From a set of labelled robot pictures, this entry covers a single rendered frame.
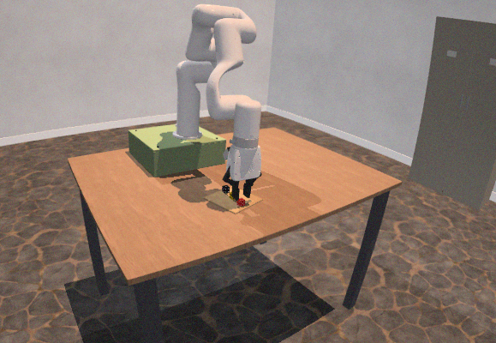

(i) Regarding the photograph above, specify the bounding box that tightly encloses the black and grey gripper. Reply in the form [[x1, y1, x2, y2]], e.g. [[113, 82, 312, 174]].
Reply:
[[223, 144, 261, 201]]

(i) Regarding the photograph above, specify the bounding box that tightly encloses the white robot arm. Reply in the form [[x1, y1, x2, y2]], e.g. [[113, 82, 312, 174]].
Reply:
[[173, 4, 261, 148]]

